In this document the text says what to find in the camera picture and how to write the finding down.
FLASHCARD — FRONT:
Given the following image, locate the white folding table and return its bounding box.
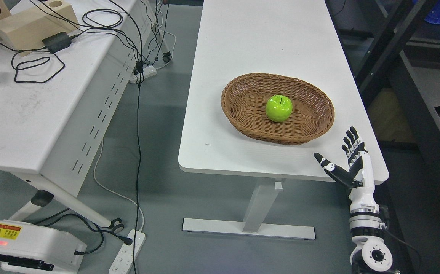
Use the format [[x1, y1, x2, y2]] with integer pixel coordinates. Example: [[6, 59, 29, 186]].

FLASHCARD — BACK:
[[0, 0, 174, 233]]

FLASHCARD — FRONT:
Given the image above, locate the white machine with warning label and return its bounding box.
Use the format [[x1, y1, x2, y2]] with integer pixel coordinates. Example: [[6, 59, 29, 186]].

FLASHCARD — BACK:
[[0, 220, 87, 274]]

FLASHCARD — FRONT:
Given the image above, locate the black power adapter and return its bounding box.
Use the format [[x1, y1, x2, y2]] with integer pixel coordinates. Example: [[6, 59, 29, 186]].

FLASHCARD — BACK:
[[42, 32, 72, 53]]

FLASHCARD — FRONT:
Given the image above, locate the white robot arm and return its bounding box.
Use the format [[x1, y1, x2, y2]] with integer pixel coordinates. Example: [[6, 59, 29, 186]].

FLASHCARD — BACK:
[[349, 209, 394, 274]]

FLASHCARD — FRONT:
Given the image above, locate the wooden block with hole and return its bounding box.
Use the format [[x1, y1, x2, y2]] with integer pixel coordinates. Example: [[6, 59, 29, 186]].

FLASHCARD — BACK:
[[0, 0, 77, 51]]

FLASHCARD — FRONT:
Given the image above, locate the green apple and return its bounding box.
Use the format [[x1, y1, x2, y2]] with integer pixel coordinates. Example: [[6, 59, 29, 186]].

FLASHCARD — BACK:
[[265, 95, 293, 123]]

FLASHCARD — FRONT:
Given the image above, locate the black metal shelf rack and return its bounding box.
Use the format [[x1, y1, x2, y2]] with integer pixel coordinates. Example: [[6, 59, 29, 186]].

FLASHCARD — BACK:
[[326, 0, 440, 182]]

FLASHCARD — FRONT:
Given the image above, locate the white power strip far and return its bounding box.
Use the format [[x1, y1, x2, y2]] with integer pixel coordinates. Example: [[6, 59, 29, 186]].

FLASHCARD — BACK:
[[129, 66, 157, 84]]

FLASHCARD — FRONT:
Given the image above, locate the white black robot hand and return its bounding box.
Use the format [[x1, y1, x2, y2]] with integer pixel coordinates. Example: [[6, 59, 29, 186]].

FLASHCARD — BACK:
[[314, 127, 380, 213]]

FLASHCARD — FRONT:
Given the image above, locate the brown wicker basket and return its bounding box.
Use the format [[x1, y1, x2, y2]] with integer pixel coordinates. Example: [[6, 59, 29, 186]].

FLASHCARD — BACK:
[[221, 73, 335, 145]]

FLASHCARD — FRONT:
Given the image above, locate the white standing desk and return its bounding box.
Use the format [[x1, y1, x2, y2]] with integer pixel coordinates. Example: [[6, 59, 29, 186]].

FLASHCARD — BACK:
[[178, 0, 389, 239]]

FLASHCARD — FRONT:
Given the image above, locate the white power strip near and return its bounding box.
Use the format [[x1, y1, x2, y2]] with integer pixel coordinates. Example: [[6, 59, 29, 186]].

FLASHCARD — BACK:
[[108, 229, 146, 274]]

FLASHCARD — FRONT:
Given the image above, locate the white power strip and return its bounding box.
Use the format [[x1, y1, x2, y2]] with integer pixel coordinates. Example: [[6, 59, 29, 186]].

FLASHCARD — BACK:
[[129, 66, 157, 84], [108, 229, 146, 274]]

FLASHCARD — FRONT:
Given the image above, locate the black hanging cable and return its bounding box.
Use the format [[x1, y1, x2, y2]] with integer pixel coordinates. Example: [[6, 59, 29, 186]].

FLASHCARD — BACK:
[[106, 0, 171, 274]]

